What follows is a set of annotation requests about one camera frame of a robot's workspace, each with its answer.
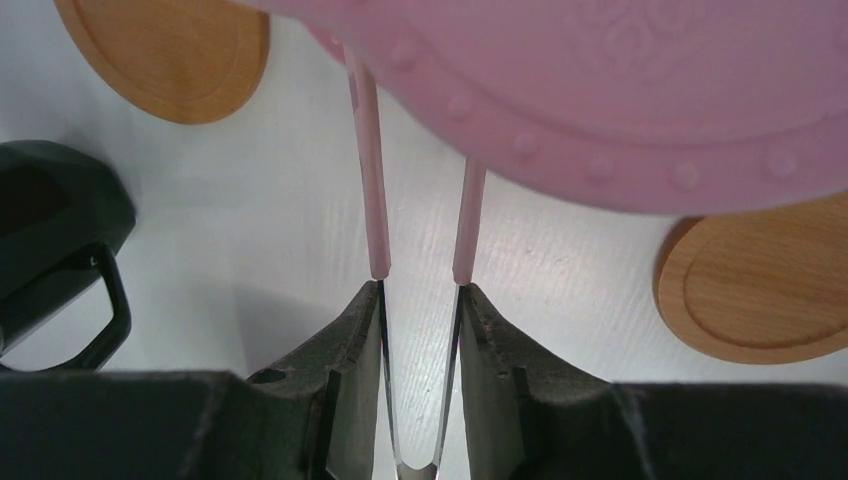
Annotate black mug with white inside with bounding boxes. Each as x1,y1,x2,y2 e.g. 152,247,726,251
1,140,136,371

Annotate pink-tipped metal tongs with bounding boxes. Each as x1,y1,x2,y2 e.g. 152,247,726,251
343,46,487,479

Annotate wooden round coaster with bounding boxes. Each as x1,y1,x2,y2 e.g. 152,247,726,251
653,193,847,364
55,0,270,125

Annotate pink three-tier cake stand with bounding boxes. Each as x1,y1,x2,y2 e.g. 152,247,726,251
257,0,847,215

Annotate right wooden round coaster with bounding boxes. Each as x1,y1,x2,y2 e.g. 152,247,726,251
653,193,847,364

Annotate left wooden round coaster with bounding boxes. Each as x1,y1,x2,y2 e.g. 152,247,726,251
55,0,270,125

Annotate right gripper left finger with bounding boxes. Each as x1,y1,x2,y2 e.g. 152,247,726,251
248,280,383,479

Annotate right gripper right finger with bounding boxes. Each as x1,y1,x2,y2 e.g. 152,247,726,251
458,284,610,479

